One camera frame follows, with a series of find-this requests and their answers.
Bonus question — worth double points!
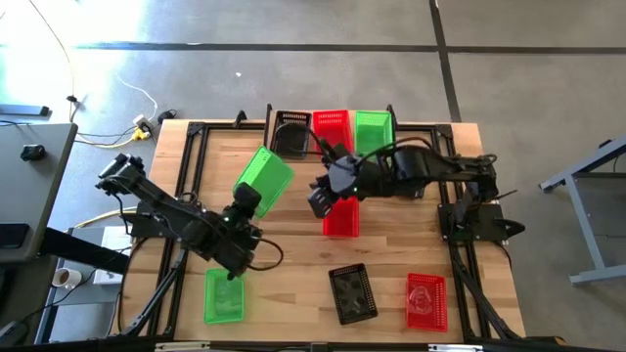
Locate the black desk crossbar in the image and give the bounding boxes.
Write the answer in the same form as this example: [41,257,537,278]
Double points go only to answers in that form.
[38,226,132,276]

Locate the white power strip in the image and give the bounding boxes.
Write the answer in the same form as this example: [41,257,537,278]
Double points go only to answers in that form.
[132,113,155,134]

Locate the black phone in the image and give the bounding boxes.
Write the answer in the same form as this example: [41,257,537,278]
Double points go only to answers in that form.
[0,223,30,250]

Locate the white box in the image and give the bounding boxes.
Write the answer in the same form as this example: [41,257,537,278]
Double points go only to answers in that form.
[92,225,134,286]

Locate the grey desk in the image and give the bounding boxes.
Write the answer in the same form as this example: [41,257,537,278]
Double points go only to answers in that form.
[0,121,79,265]

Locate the wooden shelf with black legs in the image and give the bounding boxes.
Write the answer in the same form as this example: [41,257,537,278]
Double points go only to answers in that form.
[262,103,400,182]

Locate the thin tan cable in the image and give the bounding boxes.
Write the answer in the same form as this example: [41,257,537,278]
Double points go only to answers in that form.
[27,0,77,123]

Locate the black aluminium table frame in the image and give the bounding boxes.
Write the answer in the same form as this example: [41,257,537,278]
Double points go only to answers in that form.
[111,110,563,352]

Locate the yellow cable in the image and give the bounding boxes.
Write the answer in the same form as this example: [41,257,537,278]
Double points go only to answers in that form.
[72,209,138,231]
[75,127,152,150]

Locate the silver camera bracket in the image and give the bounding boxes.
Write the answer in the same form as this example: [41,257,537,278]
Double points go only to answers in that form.
[427,343,485,352]
[154,341,211,352]

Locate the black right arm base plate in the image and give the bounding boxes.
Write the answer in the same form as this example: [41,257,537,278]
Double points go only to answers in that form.
[438,200,527,244]

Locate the red plastic basket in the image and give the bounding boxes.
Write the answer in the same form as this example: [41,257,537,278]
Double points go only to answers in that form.
[312,110,354,154]
[405,272,449,333]
[322,196,361,240]

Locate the white cup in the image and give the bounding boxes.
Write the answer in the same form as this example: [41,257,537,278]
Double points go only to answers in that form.
[51,267,83,290]

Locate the green plastic basket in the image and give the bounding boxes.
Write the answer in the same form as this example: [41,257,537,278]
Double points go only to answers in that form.
[354,110,395,156]
[202,265,246,326]
[233,145,296,220]

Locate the grey metal table frame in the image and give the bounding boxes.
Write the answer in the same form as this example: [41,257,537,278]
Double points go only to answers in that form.
[538,136,626,287]

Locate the white cable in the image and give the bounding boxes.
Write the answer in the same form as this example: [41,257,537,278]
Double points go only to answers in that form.
[114,72,160,121]

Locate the small black device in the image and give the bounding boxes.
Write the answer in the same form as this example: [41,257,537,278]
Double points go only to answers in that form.
[20,144,47,162]

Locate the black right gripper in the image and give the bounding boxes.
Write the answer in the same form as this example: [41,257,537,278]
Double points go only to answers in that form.
[308,154,368,220]

